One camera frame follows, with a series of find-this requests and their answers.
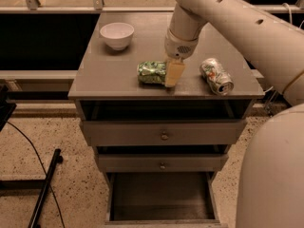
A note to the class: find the white ceramic bowl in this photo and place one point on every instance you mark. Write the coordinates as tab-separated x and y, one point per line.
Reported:
118	35

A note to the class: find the metal railing frame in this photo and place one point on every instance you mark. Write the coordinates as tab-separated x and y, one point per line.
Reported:
79	3

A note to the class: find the black equipment at left edge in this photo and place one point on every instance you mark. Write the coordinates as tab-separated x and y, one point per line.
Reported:
6	109

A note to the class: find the green soda can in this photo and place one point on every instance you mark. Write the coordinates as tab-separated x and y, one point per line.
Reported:
151	72

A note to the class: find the grey top drawer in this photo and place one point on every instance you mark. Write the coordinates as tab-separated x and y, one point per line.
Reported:
114	133

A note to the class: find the white crushed soda can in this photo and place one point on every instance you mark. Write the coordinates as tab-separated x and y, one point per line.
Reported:
216	76

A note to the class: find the grey middle drawer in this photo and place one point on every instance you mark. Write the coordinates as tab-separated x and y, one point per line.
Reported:
125	163

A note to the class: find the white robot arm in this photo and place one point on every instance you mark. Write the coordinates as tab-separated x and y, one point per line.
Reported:
271	183

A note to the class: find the grey open bottom drawer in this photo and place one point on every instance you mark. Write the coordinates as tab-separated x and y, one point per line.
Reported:
162	200

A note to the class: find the black floor stand bar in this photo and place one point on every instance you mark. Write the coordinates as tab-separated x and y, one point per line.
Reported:
56	158

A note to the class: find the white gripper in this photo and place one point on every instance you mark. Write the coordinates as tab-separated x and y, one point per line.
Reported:
177	48

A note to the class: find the grey wooden drawer cabinet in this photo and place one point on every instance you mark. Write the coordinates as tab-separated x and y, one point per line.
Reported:
106	87

